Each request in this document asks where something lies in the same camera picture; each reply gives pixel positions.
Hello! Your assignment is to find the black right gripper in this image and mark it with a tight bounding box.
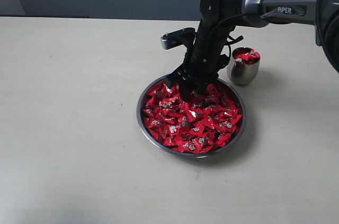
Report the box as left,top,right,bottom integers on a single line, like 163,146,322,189
165,20,235,102

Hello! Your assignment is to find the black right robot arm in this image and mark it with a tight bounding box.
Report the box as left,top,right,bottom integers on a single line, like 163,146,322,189
161,0,338,101

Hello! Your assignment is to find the round steel plate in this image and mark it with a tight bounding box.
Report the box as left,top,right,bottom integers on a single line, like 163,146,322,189
136,77,247,158

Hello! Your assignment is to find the stainless steel cup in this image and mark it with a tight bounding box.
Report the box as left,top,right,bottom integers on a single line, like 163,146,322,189
227,47,261,85

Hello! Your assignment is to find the red wrapped candy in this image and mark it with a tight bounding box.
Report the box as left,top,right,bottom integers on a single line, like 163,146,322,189
174,141,197,154
214,120,237,133

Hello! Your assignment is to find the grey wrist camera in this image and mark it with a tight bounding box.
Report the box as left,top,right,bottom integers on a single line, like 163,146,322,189
160,28,195,50

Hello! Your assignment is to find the black cable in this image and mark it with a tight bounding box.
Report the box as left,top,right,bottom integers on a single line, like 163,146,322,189
206,13,247,58

